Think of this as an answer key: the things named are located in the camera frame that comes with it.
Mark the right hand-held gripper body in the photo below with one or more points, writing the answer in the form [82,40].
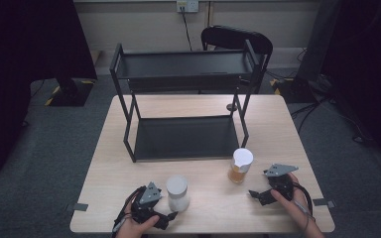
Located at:
[280,181]

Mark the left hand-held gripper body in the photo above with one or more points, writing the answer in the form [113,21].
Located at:
[149,195]

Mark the amber jar with white lid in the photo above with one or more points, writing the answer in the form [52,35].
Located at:
[241,165]

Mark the black two-tier metal rack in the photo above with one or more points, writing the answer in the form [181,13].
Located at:
[185,137]

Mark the person's right hand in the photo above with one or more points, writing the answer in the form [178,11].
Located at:
[299,205]

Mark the person's left hand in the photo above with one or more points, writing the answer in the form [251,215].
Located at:
[130,228]

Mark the grey tape piece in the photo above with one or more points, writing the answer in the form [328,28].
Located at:
[322,202]
[79,207]

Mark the small round dark disc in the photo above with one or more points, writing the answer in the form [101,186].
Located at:
[231,107]

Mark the black stand base, yellow tape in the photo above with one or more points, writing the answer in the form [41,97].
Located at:
[69,94]

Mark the black stand with base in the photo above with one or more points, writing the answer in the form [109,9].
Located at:
[314,49]

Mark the dark curtain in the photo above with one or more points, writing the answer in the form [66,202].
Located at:
[370,66]
[20,66]

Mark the black chair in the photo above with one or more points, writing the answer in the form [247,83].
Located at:
[234,38]

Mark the white wall socket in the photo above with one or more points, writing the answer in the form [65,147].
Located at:
[187,5]

